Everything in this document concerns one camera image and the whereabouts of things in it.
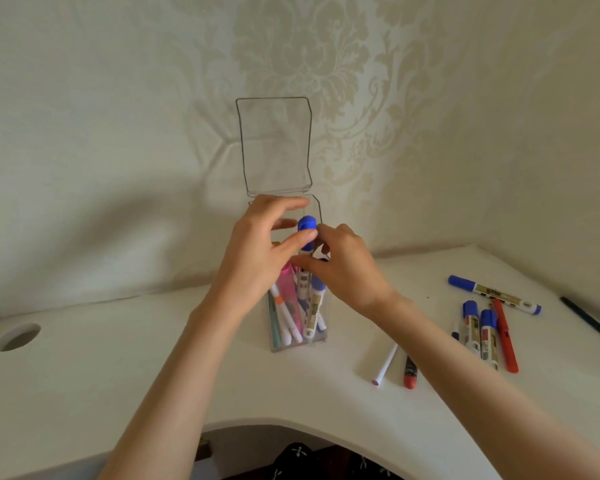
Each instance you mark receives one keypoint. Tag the white pen with blue tip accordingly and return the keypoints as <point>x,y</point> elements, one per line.
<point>455,333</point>

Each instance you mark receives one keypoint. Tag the white pen with orange band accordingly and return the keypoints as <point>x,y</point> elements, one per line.
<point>283,314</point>

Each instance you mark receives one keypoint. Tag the person's right forearm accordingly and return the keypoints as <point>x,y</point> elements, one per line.
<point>470,404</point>

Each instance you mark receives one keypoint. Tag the black marker with red cap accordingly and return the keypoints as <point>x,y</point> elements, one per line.
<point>410,374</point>

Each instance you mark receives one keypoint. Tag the person's left thumb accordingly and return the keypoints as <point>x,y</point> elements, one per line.
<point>299,243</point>

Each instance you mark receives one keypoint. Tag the dark green pen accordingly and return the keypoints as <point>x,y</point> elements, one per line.
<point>591,323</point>

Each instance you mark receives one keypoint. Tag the person's left hand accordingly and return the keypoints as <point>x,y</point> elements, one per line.
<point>247,254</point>

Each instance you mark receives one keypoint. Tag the person's right hand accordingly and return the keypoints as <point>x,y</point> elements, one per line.
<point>352,274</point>

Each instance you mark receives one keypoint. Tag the person's right thumb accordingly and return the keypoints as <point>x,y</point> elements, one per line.
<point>311,264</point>

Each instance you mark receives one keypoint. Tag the blue capped whiteboard marker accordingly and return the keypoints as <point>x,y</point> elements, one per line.
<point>471,324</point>
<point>497,295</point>
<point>489,339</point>
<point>316,299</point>
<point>307,223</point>

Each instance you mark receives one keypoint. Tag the pink marker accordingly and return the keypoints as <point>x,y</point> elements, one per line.
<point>286,287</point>

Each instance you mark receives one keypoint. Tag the person's left forearm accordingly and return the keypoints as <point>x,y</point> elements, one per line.
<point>190,384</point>

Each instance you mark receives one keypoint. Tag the clear plastic box with lid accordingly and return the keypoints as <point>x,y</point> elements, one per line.
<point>275,144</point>

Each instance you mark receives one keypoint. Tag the white pen with purple tip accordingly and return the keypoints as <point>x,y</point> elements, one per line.
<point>385,364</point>

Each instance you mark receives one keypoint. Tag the red pen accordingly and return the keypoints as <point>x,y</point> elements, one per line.
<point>506,339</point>

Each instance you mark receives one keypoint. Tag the black patterned garment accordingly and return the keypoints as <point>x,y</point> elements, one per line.
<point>325,464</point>

